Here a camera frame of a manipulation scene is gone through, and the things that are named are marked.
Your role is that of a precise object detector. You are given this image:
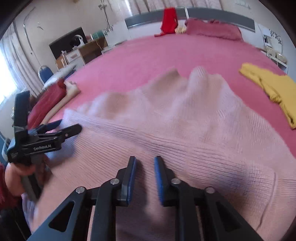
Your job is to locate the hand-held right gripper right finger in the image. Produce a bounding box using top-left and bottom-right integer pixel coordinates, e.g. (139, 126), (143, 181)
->
(154, 156), (264, 241)

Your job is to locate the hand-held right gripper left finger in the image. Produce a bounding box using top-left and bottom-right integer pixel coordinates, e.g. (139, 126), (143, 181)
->
(28, 156), (137, 241)

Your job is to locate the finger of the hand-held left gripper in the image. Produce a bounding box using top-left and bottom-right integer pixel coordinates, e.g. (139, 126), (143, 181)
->
(46, 124), (82, 142)
(40, 119), (63, 133)

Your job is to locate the pink knit sweater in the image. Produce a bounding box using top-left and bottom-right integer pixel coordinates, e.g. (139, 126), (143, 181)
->
(23, 66), (296, 241)

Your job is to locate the person's left forearm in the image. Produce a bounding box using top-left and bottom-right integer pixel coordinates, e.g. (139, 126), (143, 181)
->
(0, 163), (19, 209)

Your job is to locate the person's left hand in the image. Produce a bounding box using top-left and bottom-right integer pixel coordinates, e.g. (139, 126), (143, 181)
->
(5, 162), (36, 197)

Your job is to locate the dark red cloth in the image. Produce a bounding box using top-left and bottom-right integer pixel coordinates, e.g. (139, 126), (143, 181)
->
(27, 79), (67, 129)

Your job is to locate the grey cushion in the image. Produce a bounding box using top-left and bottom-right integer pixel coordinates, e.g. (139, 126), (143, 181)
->
(43, 65), (77, 90)

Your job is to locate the blue chair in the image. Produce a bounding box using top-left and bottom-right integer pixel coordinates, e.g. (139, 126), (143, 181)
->
(38, 65), (53, 84)

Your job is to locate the sheer side curtain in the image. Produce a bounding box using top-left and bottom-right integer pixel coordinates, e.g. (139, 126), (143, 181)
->
(0, 21), (44, 102)

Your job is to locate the wooden desk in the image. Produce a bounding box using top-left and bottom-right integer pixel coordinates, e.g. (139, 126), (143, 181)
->
(55, 40), (108, 70)

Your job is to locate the black monitor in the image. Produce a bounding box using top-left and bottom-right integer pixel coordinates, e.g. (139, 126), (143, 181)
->
(49, 27), (88, 59)

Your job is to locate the pink bed blanket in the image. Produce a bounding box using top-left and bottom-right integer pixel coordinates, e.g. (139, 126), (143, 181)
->
(46, 32), (296, 163)

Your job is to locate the white flower-print bedside panel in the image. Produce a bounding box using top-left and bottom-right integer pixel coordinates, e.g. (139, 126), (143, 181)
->
(104, 21), (130, 48)

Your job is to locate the standing rack pole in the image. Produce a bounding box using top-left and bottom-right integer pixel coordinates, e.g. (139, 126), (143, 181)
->
(98, 0), (114, 26)

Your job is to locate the red garment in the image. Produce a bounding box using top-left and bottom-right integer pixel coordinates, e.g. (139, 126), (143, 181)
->
(154, 7), (178, 37)

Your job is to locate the yellow garment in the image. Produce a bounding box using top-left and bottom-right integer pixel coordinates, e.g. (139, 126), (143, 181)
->
(239, 62), (296, 129)

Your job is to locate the pink pillow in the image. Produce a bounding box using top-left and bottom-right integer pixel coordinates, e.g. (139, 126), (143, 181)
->
(185, 19), (243, 42)

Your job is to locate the patterned window curtain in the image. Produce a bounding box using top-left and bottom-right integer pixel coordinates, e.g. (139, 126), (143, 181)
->
(125, 0), (222, 11)

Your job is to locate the white bedside shelf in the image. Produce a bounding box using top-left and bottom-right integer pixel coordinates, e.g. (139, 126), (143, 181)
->
(261, 28), (288, 73)

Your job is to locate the grey bed headboard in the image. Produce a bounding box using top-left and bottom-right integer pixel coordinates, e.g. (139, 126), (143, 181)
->
(125, 7), (255, 33)

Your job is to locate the white security camera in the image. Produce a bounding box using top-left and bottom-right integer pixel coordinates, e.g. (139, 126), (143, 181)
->
(72, 35), (85, 49)

